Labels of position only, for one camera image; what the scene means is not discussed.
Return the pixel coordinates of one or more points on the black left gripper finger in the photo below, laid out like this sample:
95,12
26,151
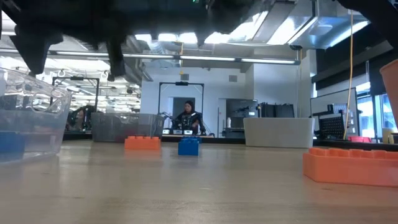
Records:
116,56
34,49

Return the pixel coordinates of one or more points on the clear plastic bin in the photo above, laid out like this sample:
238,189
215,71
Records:
46,130

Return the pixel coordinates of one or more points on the orange toy brick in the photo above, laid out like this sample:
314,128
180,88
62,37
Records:
142,144
348,169

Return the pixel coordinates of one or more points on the blue toy brick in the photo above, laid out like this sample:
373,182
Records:
11,142
200,140
188,147

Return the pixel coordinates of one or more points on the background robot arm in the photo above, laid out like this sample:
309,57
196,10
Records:
202,127

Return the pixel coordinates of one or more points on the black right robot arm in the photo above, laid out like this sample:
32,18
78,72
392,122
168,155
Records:
379,15

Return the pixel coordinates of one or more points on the long ceiling light strip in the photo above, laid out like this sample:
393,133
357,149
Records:
205,58

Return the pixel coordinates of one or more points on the person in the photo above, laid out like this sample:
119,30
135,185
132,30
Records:
80,116
189,107

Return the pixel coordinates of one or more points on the white bottle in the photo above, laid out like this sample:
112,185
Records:
229,123

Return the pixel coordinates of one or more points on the black cabinet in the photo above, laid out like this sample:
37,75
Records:
275,110

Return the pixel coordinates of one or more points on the white plastic bin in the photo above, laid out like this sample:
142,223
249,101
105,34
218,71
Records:
280,132

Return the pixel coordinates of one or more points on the black pegboard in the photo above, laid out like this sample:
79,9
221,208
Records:
331,126

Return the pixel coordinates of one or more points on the red plastic crate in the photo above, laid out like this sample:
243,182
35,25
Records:
359,139

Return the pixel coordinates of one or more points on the orange plastic bin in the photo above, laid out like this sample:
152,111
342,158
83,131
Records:
392,87

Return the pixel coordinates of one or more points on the black gantry frame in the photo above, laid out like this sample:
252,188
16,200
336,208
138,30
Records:
182,83
76,78

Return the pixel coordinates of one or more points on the black aluminium table frame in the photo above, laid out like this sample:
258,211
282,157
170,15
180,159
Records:
217,140

